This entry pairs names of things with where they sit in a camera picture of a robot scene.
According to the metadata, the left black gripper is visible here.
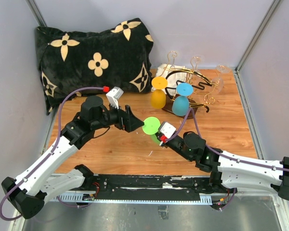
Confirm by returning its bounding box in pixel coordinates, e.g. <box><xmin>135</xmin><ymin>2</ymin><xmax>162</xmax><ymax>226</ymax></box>
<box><xmin>92</xmin><ymin>100</ymin><xmax>145</xmax><ymax>132</ymax></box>

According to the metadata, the green plastic goblet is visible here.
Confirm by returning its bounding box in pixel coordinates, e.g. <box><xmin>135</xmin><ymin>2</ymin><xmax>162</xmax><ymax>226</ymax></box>
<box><xmin>142</xmin><ymin>116</ymin><xmax>160</xmax><ymax>145</ymax></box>

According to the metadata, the yellow plastic goblet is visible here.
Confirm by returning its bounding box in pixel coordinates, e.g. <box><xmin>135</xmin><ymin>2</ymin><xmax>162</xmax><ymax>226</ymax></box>
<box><xmin>151</xmin><ymin>77</ymin><xmax>168</xmax><ymax>109</ymax></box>

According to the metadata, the blue plastic goblet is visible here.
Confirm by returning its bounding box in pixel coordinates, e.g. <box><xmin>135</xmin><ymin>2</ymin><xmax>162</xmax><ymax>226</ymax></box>
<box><xmin>172</xmin><ymin>83</ymin><xmax>194</xmax><ymax>116</ymax></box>

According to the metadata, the gold and black wine glass rack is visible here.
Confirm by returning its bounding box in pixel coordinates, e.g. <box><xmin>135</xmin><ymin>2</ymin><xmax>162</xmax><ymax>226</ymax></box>
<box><xmin>162</xmin><ymin>51</ymin><xmax>217</xmax><ymax>114</ymax></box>

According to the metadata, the tall clear champagne flute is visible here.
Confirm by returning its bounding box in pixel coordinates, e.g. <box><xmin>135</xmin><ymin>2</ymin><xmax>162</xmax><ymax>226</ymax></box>
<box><xmin>212</xmin><ymin>64</ymin><xmax>231</xmax><ymax>95</ymax></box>

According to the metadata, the brown tinted clear goblet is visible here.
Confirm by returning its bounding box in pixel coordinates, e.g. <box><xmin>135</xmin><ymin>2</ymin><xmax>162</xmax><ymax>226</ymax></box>
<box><xmin>168</xmin><ymin>52</ymin><xmax>177</xmax><ymax>70</ymax></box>

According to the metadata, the short clear wine glass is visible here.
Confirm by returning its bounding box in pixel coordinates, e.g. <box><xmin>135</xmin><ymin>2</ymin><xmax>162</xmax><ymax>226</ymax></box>
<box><xmin>186</xmin><ymin>55</ymin><xmax>203</xmax><ymax>85</ymax></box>

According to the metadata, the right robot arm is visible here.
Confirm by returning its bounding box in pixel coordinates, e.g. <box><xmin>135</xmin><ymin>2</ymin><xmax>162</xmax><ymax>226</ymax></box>
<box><xmin>155</xmin><ymin>131</ymin><xmax>289</xmax><ymax>201</ymax></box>

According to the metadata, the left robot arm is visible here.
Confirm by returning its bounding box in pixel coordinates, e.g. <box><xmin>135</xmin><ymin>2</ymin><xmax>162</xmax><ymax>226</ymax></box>
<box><xmin>1</xmin><ymin>96</ymin><xmax>144</xmax><ymax>219</ymax></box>

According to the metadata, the folded cream cloth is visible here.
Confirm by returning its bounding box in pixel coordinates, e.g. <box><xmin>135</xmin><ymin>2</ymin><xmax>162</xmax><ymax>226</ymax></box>
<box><xmin>155</xmin><ymin>64</ymin><xmax>187</xmax><ymax>96</ymax></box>

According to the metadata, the black floral plush pillow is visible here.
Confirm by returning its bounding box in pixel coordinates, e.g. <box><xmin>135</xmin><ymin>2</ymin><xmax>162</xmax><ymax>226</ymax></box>
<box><xmin>35</xmin><ymin>18</ymin><xmax>154</xmax><ymax>114</ymax></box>

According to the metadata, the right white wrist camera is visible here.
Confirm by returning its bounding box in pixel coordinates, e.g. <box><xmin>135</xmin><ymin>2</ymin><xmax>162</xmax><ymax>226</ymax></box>
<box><xmin>157</xmin><ymin>121</ymin><xmax>176</xmax><ymax>142</ymax></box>

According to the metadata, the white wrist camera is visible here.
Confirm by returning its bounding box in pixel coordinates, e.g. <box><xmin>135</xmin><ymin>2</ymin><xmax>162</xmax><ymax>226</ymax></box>
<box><xmin>157</xmin><ymin>121</ymin><xmax>176</xmax><ymax>142</ymax></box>
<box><xmin>106</xmin><ymin>87</ymin><xmax>124</xmax><ymax>109</ymax></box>

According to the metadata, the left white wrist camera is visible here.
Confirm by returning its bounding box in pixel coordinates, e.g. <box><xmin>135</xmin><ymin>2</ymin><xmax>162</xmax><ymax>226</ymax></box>
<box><xmin>106</xmin><ymin>87</ymin><xmax>124</xmax><ymax>109</ymax></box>

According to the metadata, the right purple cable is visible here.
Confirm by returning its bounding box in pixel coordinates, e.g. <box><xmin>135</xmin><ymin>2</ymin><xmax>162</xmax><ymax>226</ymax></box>
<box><xmin>166</xmin><ymin>107</ymin><xmax>289</xmax><ymax>174</ymax></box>

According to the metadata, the purple cable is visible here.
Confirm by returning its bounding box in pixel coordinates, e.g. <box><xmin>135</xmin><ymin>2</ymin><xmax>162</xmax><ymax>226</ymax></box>
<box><xmin>0</xmin><ymin>86</ymin><xmax>110</xmax><ymax>221</ymax></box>
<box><xmin>166</xmin><ymin>107</ymin><xmax>289</xmax><ymax>174</ymax></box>

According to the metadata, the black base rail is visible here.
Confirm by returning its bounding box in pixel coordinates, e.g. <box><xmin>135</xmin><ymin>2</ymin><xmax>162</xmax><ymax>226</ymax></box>
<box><xmin>77</xmin><ymin>174</ymin><xmax>233</xmax><ymax>203</ymax></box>

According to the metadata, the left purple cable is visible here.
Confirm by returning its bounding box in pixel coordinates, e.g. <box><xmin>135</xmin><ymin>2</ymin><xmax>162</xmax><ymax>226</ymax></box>
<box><xmin>0</xmin><ymin>86</ymin><xmax>110</xmax><ymax>221</ymax></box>

